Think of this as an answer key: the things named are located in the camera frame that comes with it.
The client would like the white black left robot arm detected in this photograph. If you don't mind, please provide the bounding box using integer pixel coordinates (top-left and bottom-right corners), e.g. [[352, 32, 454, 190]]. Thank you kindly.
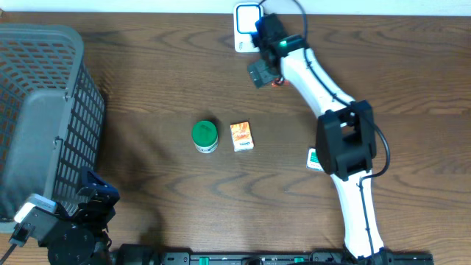
[[17, 167, 161, 264]]

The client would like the white green carton box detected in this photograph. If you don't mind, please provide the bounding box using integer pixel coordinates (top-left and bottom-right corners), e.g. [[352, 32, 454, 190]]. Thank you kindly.
[[306, 148, 323, 172]]

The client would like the grey plastic shopping basket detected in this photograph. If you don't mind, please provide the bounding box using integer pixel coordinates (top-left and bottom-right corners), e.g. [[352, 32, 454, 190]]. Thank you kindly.
[[1, 24, 105, 233]]

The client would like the green lid white jar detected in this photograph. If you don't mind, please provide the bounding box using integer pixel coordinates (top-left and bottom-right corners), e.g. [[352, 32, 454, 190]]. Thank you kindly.
[[191, 120, 219, 154]]

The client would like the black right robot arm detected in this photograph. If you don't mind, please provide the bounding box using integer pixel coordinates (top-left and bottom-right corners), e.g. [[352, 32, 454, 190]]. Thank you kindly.
[[251, 14, 384, 261]]

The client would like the red Top chocolate bar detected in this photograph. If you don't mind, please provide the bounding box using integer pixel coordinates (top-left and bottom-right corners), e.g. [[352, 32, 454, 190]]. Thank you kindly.
[[272, 77, 289, 87]]

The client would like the orange white snack packet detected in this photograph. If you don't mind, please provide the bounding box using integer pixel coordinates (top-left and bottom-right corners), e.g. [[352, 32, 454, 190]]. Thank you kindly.
[[230, 121, 254, 152]]

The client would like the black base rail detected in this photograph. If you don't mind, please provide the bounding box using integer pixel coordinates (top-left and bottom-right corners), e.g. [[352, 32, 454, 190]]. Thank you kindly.
[[158, 250, 434, 265]]

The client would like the white barcode scanner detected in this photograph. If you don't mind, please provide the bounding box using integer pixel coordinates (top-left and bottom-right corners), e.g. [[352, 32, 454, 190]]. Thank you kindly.
[[233, 1, 263, 53]]

